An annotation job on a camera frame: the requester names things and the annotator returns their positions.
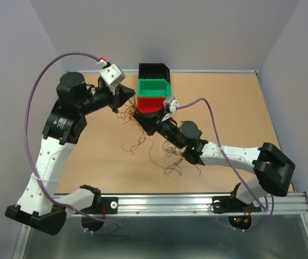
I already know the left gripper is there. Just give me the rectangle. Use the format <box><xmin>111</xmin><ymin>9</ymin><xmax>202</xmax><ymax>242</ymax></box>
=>
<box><xmin>76</xmin><ymin>80</ymin><xmax>133</xmax><ymax>114</ymax></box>

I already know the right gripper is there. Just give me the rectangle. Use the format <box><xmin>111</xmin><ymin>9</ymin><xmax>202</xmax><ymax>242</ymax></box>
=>
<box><xmin>135</xmin><ymin>109</ymin><xmax>184</xmax><ymax>151</ymax></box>

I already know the red plastic bin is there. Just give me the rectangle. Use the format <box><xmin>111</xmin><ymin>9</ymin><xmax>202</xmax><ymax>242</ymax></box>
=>
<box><xmin>137</xmin><ymin>97</ymin><xmax>166</xmax><ymax>113</ymax></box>

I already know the green plastic bin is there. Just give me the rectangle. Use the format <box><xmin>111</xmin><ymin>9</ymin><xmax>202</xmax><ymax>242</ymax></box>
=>
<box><xmin>137</xmin><ymin>79</ymin><xmax>171</xmax><ymax>97</ymax></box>

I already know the black plastic bin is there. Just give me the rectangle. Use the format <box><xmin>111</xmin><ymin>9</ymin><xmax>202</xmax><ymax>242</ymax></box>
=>
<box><xmin>138</xmin><ymin>63</ymin><xmax>170</xmax><ymax>83</ymax></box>

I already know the thin cable bundle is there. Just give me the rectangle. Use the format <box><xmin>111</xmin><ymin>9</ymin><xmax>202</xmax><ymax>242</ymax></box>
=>
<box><xmin>115</xmin><ymin>98</ymin><xmax>204</xmax><ymax>178</ymax></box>

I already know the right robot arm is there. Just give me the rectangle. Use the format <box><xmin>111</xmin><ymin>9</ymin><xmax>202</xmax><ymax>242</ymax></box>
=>
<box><xmin>133</xmin><ymin>108</ymin><xmax>295</xmax><ymax>210</ymax></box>

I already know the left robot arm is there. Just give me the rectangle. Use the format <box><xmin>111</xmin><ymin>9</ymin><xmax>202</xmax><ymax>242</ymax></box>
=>
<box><xmin>5</xmin><ymin>68</ymin><xmax>135</xmax><ymax>235</ymax></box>

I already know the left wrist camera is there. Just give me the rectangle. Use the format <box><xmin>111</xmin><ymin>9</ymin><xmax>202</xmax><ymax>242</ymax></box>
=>
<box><xmin>100</xmin><ymin>62</ymin><xmax>126</xmax><ymax>95</ymax></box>

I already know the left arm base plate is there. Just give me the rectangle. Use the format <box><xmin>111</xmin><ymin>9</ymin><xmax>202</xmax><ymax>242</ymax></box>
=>
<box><xmin>79</xmin><ymin>195</ymin><xmax>119</xmax><ymax>215</ymax></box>

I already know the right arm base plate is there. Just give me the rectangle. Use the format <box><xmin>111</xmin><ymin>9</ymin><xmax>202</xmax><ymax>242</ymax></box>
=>
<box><xmin>209</xmin><ymin>196</ymin><xmax>262</xmax><ymax>214</ymax></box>

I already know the aluminium rail frame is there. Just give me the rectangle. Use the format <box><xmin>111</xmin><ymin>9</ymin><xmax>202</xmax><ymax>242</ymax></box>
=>
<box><xmin>24</xmin><ymin>70</ymin><xmax>308</xmax><ymax>216</ymax></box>

